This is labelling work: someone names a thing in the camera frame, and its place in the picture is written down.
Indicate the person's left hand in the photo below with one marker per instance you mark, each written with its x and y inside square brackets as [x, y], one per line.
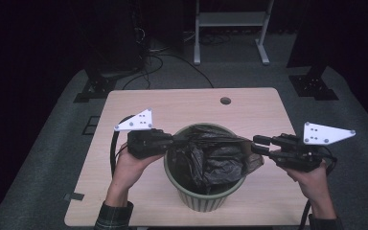
[131, 171]

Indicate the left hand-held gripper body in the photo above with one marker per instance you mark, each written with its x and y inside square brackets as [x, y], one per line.
[143, 143]

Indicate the black tape strip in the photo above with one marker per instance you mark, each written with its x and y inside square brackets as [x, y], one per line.
[75, 196]

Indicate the person's right hand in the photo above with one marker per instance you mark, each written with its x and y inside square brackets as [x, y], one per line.
[313, 183]

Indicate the black stand base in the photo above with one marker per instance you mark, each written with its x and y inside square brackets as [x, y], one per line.
[313, 86]
[97, 87]

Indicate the white metal stand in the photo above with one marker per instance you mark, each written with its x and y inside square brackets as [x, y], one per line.
[231, 18]

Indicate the green ribbed trash bin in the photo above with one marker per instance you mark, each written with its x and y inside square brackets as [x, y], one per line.
[201, 199]

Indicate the black tape square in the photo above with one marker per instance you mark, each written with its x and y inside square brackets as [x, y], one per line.
[91, 125]

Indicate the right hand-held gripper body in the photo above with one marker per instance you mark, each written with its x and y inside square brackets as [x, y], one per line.
[297, 156]

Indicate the black plastic trash bag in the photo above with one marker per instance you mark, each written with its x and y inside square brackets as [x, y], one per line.
[217, 163]

